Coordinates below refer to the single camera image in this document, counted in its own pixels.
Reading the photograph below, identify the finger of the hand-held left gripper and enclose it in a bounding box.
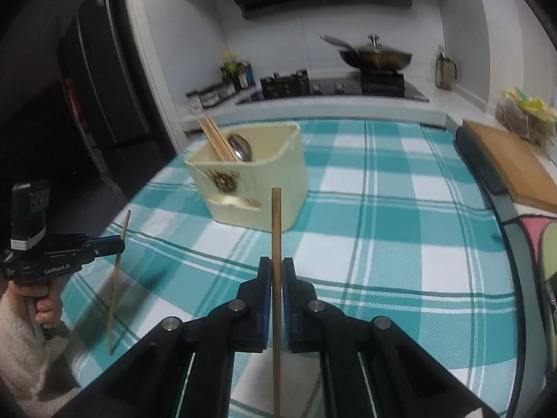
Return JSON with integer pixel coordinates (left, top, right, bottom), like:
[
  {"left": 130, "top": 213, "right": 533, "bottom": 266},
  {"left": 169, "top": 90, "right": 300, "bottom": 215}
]
[
  {"left": 80, "top": 234, "right": 123, "bottom": 247},
  {"left": 83, "top": 245, "right": 128, "bottom": 257}
]

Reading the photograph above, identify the wooden cutting board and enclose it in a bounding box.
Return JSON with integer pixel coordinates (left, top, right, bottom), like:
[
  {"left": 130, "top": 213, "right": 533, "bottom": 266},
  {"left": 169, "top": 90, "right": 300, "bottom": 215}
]
[{"left": 462, "top": 121, "right": 557, "bottom": 214}]

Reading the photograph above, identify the cream utensil holder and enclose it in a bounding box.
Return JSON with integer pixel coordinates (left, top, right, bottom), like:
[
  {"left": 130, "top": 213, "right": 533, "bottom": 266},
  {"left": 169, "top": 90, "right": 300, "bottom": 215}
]
[{"left": 183, "top": 123, "right": 307, "bottom": 232}]

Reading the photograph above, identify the row of seasoning jars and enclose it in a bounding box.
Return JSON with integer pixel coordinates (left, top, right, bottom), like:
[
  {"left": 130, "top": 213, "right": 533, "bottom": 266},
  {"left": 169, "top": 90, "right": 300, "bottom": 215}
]
[{"left": 186, "top": 82, "right": 238, "bottom": 109}]

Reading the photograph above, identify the dark refrigerator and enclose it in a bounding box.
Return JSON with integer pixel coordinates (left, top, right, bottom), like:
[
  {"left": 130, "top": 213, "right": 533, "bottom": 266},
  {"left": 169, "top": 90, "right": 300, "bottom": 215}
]
[{"left": 56, "top": 0, "right": 175, "bottom": 184}]

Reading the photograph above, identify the black gas stove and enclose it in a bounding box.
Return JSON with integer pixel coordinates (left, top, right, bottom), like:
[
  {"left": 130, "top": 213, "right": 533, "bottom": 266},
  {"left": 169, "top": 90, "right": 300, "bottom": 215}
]
[{"left": 235, "top": 69, "right": 429, "bottom": 106}]

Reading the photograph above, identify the glass wok lid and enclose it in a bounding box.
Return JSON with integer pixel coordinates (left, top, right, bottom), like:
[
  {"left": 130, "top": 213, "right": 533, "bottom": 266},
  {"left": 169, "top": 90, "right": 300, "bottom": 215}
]
[{"left": 344, "top": 34, "right": 410, "bottom": 60}]

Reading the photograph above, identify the person's left forearm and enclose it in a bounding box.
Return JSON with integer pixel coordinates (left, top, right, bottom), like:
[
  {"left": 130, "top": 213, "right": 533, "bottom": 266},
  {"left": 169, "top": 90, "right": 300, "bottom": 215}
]
[{"left": 0, "top": 292, "right": 81, "bottom": 410}]

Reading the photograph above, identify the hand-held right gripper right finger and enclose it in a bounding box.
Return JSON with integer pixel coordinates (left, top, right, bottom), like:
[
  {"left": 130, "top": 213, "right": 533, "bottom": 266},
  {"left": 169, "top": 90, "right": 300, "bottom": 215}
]
[{"left": 282, "top": 257, "right": 501, "bottom": 418}]

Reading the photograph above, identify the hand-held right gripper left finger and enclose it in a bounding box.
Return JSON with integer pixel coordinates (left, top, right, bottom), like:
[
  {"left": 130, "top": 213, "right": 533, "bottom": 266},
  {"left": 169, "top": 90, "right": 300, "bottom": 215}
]
[{"left": 56, "top": 256, "right": 274, "bottom": 418}]

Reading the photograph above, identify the plastic bag of dried goods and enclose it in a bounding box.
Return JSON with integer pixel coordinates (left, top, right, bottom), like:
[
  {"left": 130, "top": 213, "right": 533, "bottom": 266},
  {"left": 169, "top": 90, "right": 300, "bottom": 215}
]
[{"left": 496, "top": 88, "right": 557, "bottom": 149}]

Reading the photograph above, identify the pink fabric item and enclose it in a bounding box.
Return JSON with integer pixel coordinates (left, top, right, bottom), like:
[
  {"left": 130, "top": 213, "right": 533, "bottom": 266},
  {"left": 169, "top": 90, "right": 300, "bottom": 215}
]
[{"left": 520, "top": 215, "right": 557, "bottom": 271}]

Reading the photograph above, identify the teal white checked tablecloth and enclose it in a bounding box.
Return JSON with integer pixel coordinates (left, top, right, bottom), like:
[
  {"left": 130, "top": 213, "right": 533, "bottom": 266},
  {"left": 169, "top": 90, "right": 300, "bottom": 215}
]
[{"left": 65, "top": 117, "right": 527, "bottom": 418}]

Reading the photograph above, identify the glass pitcher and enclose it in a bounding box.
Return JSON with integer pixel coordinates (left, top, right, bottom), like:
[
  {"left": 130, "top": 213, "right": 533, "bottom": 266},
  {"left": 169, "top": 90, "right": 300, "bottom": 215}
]
[{"left": 436, "top": 46, "right": 457, "bottom": 91}]

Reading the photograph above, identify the oval-bowl steel spoon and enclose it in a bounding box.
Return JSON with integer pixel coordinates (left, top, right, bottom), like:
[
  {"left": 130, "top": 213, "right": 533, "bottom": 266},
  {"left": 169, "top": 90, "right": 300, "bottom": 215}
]
[{"left": 227, "top": 133, "right": 252, "bottom": 154}]

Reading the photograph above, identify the dark wok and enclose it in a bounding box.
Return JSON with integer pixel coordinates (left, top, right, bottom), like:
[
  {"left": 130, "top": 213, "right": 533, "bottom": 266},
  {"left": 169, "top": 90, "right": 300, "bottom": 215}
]
[{"left": 321, "top": 34, "right": 413, "bottom": 71}]

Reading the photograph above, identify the person's left hand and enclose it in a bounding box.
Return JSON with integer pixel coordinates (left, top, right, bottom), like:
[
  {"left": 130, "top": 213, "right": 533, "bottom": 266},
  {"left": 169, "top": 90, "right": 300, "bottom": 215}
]
[{"left": 6, "top": 283, "right": 64, "bottom": 332}]

